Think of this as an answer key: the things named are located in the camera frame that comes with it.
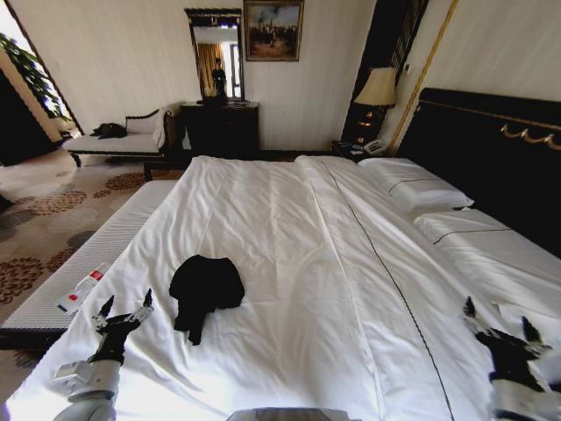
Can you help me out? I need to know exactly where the dark bundle of clothing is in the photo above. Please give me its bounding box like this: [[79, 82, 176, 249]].
[[90, 123, 129, 140]]

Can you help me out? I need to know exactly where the black headboard with gold trim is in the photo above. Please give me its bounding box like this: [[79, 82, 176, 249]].
[[395, 87, 561, 282]]

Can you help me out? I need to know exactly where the white duvet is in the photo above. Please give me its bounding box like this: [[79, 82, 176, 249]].
[[0, 153, 561, 421]]

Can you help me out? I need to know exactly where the white pillow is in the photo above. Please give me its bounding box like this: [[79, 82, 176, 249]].
[[413, 209, 561, 318], [358, 157, 476, 216]]

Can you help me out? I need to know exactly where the gold framed painting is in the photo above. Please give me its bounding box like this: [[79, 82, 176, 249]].
[[242, 0, 306, 63]]

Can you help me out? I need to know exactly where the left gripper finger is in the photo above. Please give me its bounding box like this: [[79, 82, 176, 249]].
[[130, 288, 156, 328], [90, 295, 116, 335]]

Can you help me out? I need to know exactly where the person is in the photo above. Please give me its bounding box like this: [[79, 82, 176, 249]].
[[211, 56, 229, 98]]

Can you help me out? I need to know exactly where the white and red remote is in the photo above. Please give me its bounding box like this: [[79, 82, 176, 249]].
[[56, 262, 111, 315]]

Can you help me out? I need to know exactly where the dark framed mirror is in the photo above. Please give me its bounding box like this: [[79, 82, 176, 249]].
[[183, 7, 245, 104]]

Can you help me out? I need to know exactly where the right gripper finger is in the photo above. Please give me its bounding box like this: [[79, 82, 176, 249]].
[[519, 315, 554, 353], [461, 296, 486, 337]]

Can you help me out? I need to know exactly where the dark wooden nightstand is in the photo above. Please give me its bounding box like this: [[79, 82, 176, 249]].
[[330, 139, 395, 161]]

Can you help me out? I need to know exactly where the green leafy plant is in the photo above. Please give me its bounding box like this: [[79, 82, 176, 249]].
[[0, 32, 72, 122]]

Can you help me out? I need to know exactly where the dark wooden dresser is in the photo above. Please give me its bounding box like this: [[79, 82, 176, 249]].
[[179, 100, 261, 155]]

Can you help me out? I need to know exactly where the robot front shell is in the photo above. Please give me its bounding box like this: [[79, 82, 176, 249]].
[[227, 407, 350, 421]]

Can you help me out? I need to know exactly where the gold wall trim strip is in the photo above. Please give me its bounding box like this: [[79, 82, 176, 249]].
[[387, 0, 460, 157]]

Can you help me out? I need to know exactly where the table lamp with cream shade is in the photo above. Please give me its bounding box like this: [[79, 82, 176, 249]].
[[352, 66, 398, 146]]

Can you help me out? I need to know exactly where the white chaise longue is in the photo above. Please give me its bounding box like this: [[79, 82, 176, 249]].
[[62, 106, 177, 168]]

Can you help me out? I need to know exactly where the white striped bed bench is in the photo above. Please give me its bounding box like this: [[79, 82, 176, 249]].
[[0, 179, 186, 348]]

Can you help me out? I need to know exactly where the black garment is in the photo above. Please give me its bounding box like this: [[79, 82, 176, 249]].
[[169, 253, 246, 347]]

